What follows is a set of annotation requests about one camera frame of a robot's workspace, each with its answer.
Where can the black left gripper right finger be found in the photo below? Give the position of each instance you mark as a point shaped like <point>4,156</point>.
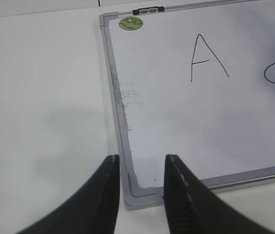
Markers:
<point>191,208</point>

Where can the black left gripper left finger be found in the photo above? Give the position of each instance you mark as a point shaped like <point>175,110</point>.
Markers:
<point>93,209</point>

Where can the round green magnet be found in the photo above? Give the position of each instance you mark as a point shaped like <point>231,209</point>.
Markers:
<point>130,23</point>

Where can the white board with grey frame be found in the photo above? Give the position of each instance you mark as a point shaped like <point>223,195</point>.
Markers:
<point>197,81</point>

